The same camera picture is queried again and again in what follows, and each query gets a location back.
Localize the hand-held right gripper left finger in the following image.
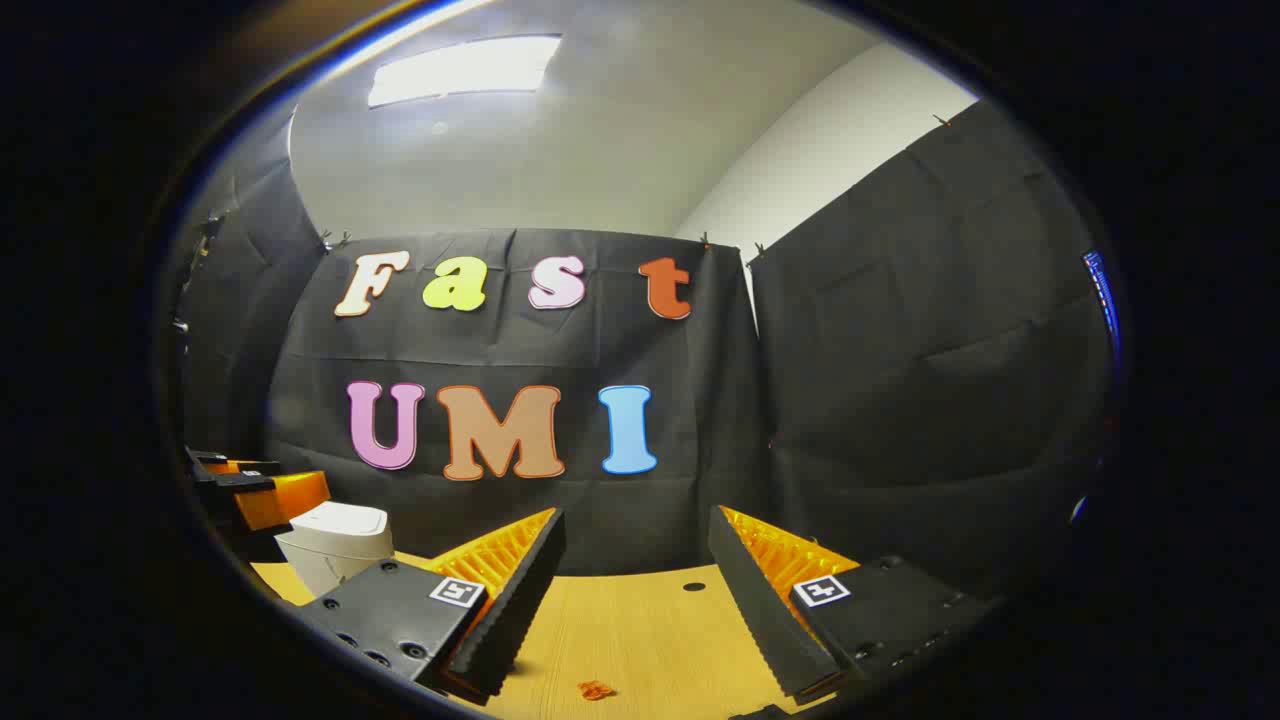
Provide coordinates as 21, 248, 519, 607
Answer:
298, 506, 568, 701

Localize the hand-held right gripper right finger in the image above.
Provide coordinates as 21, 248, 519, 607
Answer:
707, 504, 1003, 703

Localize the white desktop garbage bin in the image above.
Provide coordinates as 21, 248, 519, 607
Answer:
274, 501, 395, 599

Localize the wooden desktop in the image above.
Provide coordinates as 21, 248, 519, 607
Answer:
248, 550, 851, 720

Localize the black backdrop cloth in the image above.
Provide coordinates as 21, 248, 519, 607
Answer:
175, 95, 1116, 601

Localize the ceiling light panel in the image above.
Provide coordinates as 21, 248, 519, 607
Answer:
367, 33, 563, 109

